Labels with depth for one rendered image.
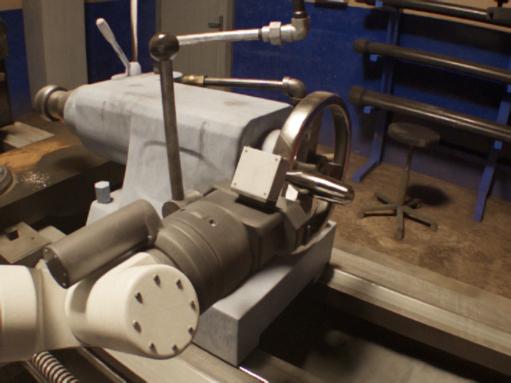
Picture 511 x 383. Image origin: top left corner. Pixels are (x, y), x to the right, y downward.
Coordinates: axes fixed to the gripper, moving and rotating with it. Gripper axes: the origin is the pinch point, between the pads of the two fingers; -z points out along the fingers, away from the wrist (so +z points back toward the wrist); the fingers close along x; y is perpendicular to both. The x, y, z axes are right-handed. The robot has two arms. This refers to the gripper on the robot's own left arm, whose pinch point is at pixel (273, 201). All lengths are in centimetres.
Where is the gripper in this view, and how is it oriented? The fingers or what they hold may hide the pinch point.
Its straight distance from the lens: 47.4
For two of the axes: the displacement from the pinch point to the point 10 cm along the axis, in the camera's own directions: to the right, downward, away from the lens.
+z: -5.6, 3.7, -7.4
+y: 0.4, -8.8, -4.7
